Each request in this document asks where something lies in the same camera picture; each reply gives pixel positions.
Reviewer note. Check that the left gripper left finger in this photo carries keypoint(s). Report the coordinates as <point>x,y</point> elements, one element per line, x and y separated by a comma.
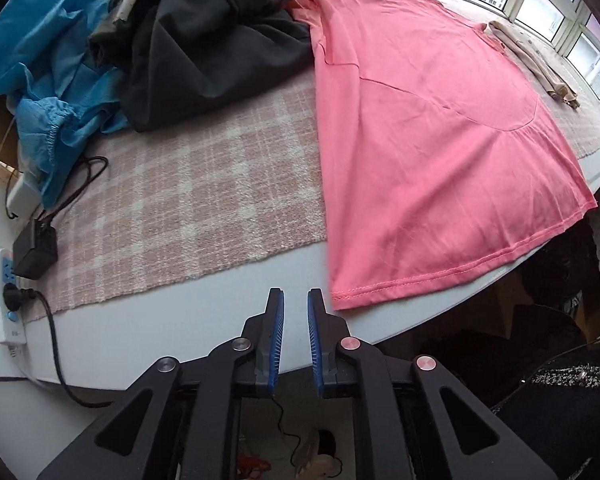
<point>181,420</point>

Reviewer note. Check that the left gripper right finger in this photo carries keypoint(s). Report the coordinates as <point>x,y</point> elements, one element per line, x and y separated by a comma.
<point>412,419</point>

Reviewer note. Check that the pink t-shirt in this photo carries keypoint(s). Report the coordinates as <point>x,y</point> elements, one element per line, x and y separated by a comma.
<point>440,162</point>

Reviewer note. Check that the person's right forearm sleeve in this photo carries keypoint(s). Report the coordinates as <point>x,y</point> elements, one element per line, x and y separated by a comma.
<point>557,413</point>

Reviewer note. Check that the pink plaid tablecloth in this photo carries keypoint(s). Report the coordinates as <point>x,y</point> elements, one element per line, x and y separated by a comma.
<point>225,189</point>

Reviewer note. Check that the black power adapter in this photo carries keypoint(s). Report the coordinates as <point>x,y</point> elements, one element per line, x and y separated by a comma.
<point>35,250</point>

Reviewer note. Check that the white charger block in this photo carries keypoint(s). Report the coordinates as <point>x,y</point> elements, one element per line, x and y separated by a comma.
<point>23,199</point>

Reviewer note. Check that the cream knit cardigan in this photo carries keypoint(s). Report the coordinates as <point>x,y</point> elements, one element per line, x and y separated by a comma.
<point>538,64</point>

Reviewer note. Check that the black garment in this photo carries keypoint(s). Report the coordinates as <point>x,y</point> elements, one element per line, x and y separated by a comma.
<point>183,58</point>

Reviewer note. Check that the blue garment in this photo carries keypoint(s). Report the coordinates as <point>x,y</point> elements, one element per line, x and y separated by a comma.
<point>61,96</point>

